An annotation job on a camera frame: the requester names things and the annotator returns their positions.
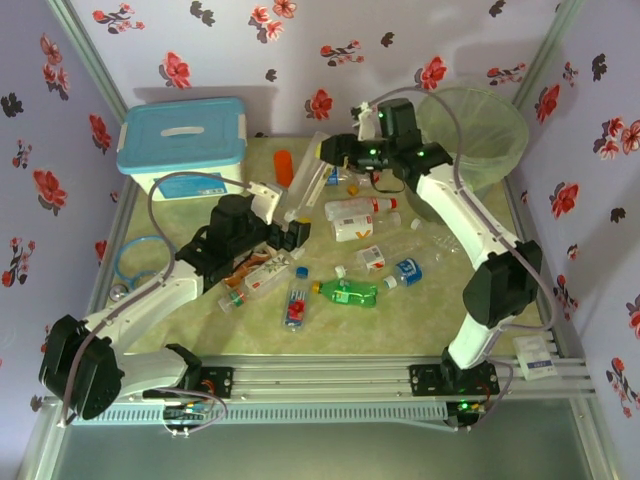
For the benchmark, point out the blue lidded storage box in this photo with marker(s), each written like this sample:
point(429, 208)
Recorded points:
point(180, 150)

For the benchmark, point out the red white label clear bottle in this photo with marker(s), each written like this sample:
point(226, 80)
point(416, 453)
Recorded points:
point(371, 259)

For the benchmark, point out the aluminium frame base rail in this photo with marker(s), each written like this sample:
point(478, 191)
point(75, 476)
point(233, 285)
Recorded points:
point(320, 375)

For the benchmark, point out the aluminium frame post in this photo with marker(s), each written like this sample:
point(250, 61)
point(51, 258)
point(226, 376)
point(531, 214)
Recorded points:
point(90, 55)
point(545, 50)

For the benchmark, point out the red cap white label bottle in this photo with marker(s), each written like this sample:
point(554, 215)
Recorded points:
point(355, 207)

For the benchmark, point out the small silver ball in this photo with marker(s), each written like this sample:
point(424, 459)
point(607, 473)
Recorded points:
point(118, 293)

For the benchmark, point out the orange V label bottle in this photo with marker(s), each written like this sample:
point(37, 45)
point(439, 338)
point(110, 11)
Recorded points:
point(357, 229)

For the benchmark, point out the clear green plastic bin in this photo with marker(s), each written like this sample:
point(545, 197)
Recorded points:
point(480, 130)

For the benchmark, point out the aluminium side rail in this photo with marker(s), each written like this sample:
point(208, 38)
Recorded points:
point(515, 210)
point(125, 205)

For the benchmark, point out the grey metal panel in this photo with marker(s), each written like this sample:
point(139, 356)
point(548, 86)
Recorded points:
point(320, 452)

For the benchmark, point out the orange plastic cylinder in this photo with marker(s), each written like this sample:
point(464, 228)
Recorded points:
point(283, 167)

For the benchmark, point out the blue cap red flower bottle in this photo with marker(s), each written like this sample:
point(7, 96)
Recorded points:
point(296, 305)

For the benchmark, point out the small circuit board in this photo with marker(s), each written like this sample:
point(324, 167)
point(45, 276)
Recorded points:
point(185, 412)
point(465, 406)

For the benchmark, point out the small white box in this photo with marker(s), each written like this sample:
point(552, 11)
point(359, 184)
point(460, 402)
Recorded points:
point(535, 357)

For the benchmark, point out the white cap blue label bottle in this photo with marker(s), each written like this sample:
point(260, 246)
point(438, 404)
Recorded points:
point(409, 271)

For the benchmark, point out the clear unlabelled white cap bottle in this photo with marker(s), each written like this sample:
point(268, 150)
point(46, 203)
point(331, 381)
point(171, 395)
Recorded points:
point(445, 242)

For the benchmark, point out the green bottle yellow cap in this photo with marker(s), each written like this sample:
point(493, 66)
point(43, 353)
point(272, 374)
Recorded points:
point(347, 295)

